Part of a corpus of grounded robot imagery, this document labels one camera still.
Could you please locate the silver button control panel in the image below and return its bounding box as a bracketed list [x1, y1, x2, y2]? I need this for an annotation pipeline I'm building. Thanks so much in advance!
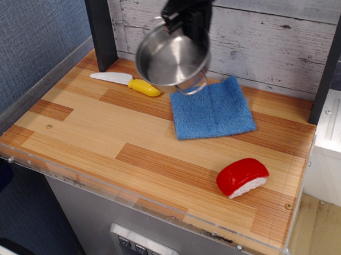
[110, 223, 180, 255]

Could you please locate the dark left frame post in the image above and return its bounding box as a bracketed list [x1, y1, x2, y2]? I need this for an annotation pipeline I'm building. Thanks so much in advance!
[85, 0, 118, 72]

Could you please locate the yellow handled white toy knife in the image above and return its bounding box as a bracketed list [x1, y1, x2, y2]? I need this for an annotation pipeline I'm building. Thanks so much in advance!
[90, 72, 161, 97]

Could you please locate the dark right frame post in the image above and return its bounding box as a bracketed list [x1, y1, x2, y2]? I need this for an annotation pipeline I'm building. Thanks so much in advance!
[308, 13, 341, 124]

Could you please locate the clear acrylic edge guard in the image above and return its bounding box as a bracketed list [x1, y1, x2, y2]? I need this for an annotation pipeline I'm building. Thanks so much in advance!
[0, 119, 315, 255]

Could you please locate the white aluminium rail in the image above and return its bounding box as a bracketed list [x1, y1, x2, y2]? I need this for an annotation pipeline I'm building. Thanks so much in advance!
[314, 90, 341, 160]

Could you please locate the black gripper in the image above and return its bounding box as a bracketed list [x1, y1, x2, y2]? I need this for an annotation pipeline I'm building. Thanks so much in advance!
[161, 0, 214, 44]

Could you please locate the red toy sushi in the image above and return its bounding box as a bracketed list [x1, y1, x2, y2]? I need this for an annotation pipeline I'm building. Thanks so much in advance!
[216, 157, 270, 199]

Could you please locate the stainless steel pot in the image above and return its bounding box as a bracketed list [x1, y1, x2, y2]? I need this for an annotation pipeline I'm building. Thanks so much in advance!
[135, 16, 211, 96]

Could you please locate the blue cloth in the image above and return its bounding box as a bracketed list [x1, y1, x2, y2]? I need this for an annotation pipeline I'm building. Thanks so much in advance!
[170, 76, 256, 140]

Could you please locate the dark frame post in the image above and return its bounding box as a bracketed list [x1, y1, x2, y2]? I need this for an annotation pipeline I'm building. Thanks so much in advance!
[308, 13, 341, 124]
[85, 0, 118, 72]

